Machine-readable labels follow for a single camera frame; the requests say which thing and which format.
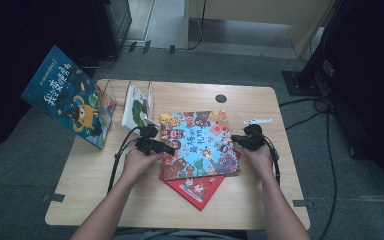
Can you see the red picture book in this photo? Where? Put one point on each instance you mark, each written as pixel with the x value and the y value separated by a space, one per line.
pixel 196 191

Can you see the person's right hand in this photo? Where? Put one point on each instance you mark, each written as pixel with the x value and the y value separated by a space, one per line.
pixel 260 161

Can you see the beige wooden furniture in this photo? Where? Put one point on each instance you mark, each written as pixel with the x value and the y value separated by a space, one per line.
pixel 256 10

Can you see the dark curtain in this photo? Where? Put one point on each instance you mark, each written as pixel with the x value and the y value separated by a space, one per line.
pixel 6 40
pixel 373 83

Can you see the dark blue monster picture book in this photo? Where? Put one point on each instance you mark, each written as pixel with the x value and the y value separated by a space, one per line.
pixel 66 96

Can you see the black table grommet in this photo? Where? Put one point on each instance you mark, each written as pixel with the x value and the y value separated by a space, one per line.
pixel 220 98

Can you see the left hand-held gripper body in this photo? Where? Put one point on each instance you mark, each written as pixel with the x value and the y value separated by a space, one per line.
pixel 146 143

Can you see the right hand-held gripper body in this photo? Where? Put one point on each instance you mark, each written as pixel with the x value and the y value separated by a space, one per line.
pixel 255 138

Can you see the person's left hand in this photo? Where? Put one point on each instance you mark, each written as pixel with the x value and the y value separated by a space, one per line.
pixel 135 165

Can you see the black stand base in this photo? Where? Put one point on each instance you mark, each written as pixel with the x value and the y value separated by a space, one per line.
pixel 300 83

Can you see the person's grey clothing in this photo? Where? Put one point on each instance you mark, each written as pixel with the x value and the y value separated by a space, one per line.
pixel 180 235

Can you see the black cabinet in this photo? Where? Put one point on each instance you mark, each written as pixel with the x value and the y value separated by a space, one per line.
pixel 113 23

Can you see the light blue animals picture book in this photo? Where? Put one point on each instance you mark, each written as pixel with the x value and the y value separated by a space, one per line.
pixel 200 146

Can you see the clear acrylic book rack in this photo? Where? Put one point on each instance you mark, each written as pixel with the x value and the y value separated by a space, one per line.
pixel 120 95

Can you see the white caterpillar picture book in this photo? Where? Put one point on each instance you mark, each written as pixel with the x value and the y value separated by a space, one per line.
pixel 135 110

